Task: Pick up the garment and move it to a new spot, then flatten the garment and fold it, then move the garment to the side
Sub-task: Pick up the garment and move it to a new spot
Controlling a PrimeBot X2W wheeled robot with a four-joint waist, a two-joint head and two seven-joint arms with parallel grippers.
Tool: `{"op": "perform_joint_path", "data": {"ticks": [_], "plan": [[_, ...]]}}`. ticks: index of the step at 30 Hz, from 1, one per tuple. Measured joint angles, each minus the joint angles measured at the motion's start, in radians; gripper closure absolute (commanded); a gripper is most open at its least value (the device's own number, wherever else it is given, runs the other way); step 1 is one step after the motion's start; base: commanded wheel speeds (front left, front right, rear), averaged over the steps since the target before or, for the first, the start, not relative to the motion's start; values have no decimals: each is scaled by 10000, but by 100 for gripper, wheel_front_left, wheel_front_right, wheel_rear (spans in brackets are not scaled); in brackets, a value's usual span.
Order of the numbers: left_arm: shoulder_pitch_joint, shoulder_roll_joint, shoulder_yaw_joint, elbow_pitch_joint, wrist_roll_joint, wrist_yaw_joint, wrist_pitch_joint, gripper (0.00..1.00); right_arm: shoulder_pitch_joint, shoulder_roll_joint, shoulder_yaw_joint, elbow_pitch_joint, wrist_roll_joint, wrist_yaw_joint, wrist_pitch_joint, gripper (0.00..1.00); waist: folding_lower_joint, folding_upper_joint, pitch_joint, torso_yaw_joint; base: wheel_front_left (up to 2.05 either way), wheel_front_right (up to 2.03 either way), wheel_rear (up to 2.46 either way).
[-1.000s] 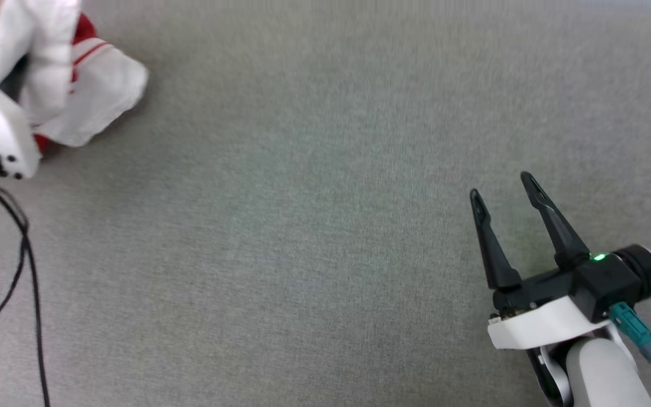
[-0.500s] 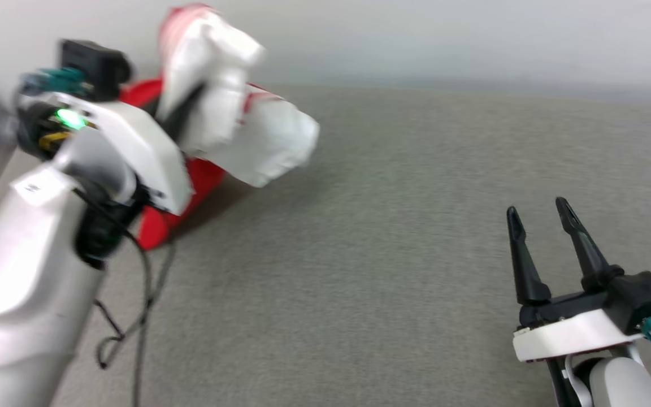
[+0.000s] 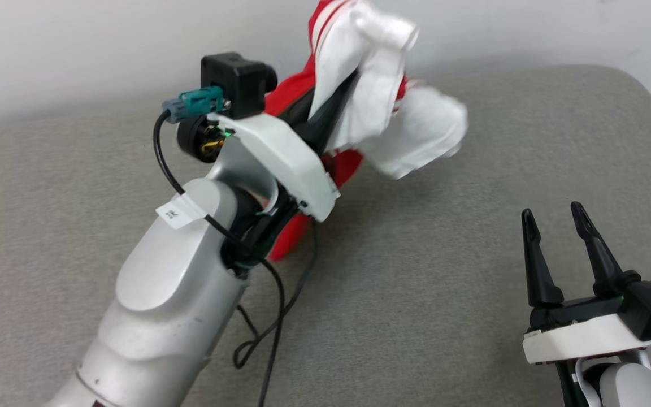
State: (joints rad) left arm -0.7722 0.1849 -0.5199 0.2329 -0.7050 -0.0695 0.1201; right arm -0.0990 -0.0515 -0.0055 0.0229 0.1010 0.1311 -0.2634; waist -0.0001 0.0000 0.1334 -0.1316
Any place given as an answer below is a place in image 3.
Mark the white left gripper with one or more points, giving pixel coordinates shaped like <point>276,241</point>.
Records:
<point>286,158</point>

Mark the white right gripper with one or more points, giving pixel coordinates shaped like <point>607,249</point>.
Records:
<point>580,339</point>

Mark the red and white basketball jersey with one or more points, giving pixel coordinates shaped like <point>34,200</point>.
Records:
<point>416,130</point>

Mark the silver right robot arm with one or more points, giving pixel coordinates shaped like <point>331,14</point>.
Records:
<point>625,387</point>

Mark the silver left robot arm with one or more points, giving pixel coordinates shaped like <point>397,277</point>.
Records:
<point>173,282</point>

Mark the grey fabric sofa cushion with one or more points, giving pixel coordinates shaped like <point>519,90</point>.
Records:
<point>416,282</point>

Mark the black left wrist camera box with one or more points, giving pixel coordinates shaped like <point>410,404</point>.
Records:
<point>238,82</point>

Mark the teal left camera connector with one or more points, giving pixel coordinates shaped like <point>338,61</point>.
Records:
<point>195,103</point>

